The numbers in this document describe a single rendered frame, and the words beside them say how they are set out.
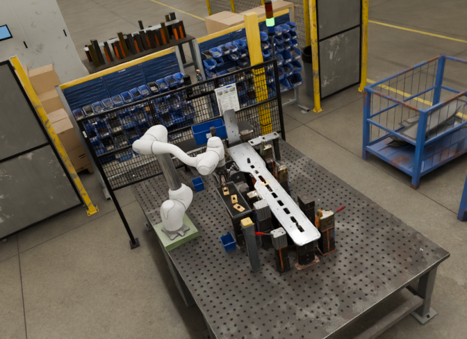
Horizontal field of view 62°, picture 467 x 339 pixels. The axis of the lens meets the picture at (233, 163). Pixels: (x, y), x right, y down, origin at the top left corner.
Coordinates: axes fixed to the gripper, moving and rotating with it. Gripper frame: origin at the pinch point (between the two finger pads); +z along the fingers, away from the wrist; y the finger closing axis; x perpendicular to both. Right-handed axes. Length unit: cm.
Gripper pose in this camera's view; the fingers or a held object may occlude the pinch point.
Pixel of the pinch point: (224, 186)
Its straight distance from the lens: 283.4
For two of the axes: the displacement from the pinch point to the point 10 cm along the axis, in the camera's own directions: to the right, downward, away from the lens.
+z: 1.7, 8.1, 5.7
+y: 9.7, -2.3, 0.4
